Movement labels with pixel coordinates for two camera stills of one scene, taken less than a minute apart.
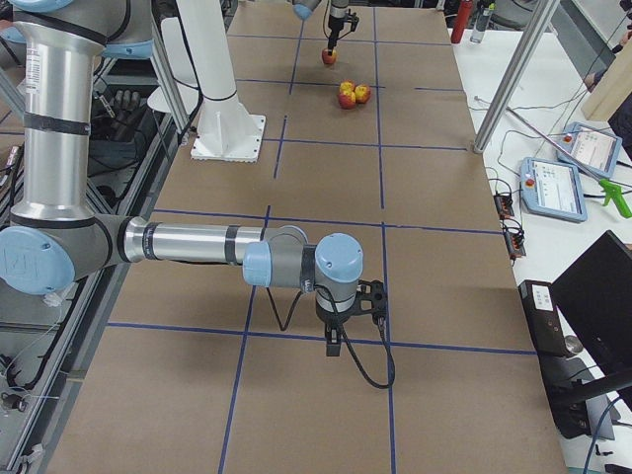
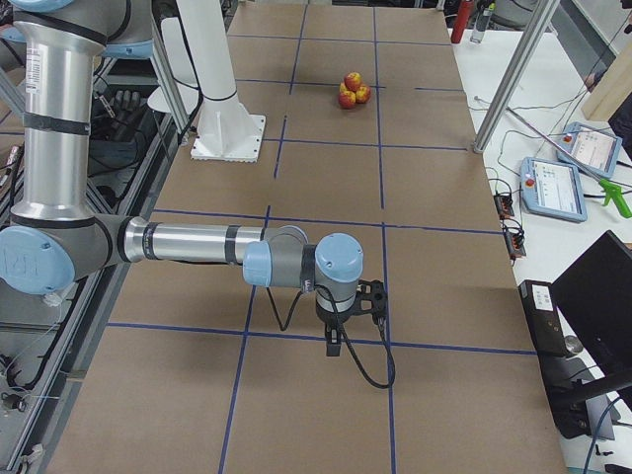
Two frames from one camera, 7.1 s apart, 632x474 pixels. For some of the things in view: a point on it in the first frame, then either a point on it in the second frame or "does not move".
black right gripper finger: (333, 334) does not move
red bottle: (465, 11) does not move
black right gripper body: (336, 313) does not move
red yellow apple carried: (326, 58) -> (353, 81)
